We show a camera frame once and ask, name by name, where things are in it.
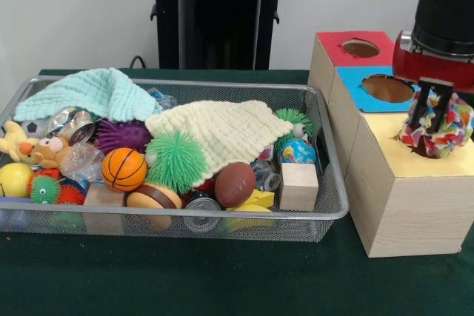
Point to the mint waffle cloth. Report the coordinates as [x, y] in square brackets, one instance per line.
[96, 90]

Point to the dark green table cloth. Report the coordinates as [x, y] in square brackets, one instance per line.
[222, 279]

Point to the plain wooden cube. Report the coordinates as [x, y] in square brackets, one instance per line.
[298, 186]

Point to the cream waffle cloth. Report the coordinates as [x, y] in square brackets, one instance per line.
[222, 131]

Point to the green spiky rubber ball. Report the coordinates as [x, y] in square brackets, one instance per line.
[174, 162]

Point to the clear mesh bin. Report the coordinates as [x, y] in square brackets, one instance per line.
[259, 227]

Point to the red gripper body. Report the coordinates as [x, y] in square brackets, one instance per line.
[437, 70]

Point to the wooden box with three holes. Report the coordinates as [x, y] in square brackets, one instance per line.
[414, 212]

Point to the orange toy basketball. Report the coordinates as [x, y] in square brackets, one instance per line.
[124, 169]

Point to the yellow smiley ball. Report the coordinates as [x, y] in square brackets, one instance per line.
[15, 181]

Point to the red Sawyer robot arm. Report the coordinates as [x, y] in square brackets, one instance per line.
[444, 9]

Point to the toy burger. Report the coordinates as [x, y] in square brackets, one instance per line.
[153, 195]

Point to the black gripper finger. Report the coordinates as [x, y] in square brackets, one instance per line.
[442, 109]
[420, 109]

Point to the multicolour patchwork cloth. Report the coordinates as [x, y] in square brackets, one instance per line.
[455, 134]

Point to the globe print ball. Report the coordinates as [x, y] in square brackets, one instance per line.
[296, 152]

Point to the brown toy football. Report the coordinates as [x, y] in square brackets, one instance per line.
[235, 184]

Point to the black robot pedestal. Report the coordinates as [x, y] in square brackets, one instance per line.
[222, 16]

